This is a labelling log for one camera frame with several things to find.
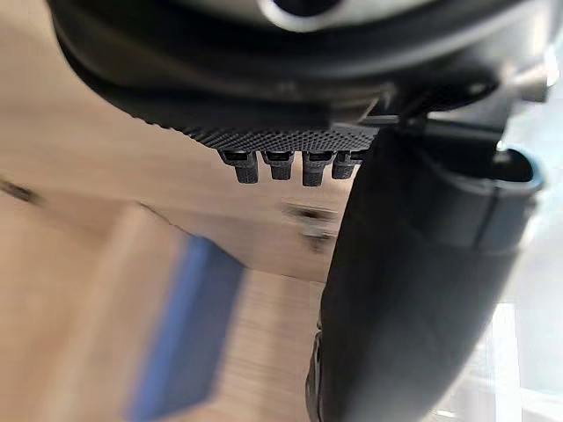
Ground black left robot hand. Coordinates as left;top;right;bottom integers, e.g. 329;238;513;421
47;0;563;422

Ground blue folder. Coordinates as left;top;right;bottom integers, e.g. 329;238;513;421
123;236;246;422

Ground light wooden cabinet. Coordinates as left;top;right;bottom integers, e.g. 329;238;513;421
0;0;362;422

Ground dark cabinet handle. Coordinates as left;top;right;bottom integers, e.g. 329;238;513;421
283;205;339;252
0;179;40;206

